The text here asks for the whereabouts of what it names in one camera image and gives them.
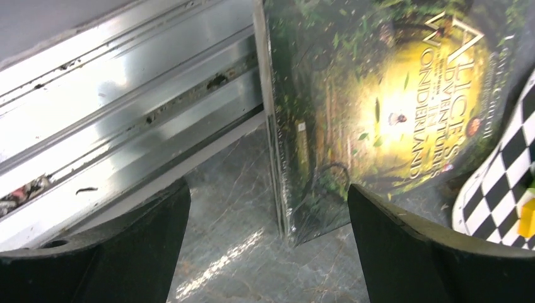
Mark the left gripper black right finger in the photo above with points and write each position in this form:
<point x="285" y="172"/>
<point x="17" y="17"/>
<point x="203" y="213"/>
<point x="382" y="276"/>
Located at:
<point x="407" y="258"/>

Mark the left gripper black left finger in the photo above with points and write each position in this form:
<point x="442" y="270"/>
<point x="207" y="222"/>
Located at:
<point x="130" y="258"/>

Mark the dark green forest book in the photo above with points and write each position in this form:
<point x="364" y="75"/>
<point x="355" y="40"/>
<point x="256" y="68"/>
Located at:
<point x="396" y="96"/>

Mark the black and white chess mat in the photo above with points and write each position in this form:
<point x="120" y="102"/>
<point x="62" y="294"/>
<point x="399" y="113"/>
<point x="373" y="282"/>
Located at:
<point x="489" y="203"/>

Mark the yellow small toy brick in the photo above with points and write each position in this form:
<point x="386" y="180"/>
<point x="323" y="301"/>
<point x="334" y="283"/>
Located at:
<point x="526" y="220"/>

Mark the aluminium frame rails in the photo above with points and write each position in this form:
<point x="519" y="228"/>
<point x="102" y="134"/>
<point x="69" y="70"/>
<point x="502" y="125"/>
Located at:
<point x="90" y="122"/>

